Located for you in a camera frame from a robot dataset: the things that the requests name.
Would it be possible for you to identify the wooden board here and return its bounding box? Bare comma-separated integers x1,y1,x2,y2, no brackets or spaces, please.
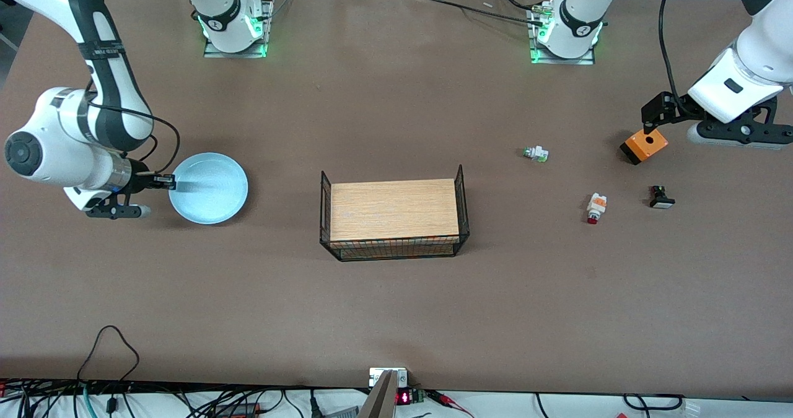
330,179,460,242

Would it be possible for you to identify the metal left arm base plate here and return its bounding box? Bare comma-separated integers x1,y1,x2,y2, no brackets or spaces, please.
530,2,597,66

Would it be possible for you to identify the black wire basket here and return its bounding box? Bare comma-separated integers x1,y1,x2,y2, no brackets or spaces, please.
320,164,470,262

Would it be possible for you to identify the white mounting block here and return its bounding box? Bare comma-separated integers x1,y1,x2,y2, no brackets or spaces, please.
369,368,408,388

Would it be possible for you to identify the red button orange white body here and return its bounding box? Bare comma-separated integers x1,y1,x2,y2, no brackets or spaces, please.
586,193,608,224

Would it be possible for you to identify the long black braided cable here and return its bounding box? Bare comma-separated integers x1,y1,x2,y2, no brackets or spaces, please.
415,0,546,24

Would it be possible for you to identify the red black probe lead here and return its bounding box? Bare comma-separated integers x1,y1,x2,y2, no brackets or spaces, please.
427,390,475,418

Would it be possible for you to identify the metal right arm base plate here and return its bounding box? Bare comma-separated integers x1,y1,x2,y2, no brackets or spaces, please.
203,0,273,58

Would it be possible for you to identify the orange button enclosure box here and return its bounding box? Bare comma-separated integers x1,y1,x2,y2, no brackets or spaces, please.
620,128,669,165

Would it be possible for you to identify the light blue plate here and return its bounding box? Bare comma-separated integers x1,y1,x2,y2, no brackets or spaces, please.
169,152,249,225

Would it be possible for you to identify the black cable loop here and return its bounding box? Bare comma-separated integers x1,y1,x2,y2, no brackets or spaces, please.
623,393,686,411

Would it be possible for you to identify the grey metal bar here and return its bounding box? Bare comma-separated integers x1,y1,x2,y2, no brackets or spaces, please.
358,370,398,418

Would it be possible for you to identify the thin black looped cable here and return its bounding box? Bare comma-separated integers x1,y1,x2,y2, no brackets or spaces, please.
77,325,140,385

